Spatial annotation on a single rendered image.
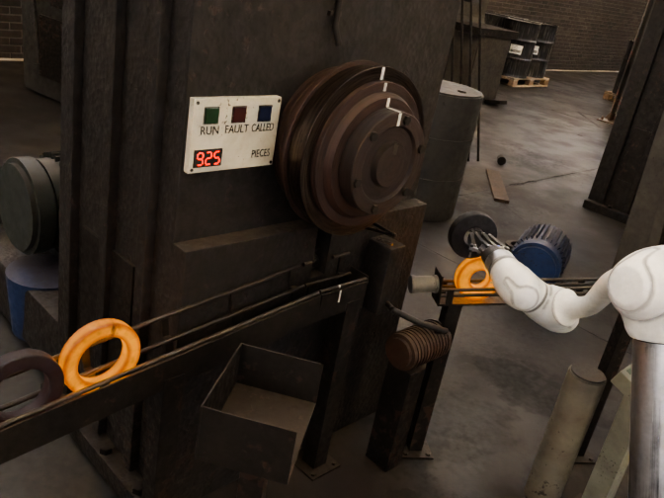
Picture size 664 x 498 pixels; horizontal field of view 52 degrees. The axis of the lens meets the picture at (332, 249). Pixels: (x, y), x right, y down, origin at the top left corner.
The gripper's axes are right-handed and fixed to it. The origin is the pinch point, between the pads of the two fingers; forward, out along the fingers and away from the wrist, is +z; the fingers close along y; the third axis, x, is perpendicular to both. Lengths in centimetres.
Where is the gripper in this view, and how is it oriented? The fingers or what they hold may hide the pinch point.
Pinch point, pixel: (474, 230)
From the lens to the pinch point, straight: 221.3
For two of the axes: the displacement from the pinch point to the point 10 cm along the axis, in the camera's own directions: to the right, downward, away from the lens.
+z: -1.5, -4.7, 8.7
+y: 9.7, 0.8, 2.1
